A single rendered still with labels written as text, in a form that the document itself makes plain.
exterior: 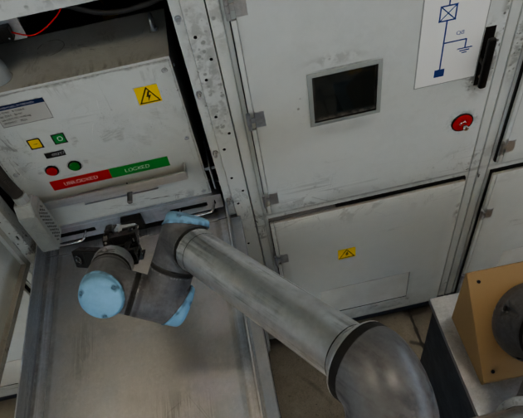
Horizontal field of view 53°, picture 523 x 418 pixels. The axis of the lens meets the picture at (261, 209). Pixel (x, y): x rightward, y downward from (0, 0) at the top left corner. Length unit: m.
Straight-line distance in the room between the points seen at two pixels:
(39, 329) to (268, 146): 0.78
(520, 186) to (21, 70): 1.48
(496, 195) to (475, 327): 0.62
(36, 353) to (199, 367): 0.44
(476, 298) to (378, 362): 0.68
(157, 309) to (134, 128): 0.49
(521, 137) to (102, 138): 1.15
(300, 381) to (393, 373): 1.55
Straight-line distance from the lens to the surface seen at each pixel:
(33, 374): 1.49
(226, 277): 0.88
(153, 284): 1.08
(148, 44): 1.31
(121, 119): 1.34
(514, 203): 1.93
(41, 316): 1.58
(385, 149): 1.48
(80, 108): 1.33
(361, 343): 0.68
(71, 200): 1.49
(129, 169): 1.46
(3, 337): 1.61
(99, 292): 1.07
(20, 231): 1.62
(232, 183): 1.46
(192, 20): 1.15
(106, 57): 1.31
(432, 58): 1.34
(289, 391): 2.19
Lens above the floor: 2.05
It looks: 50 degrees down
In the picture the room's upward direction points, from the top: 12 degrees counter-clockwise
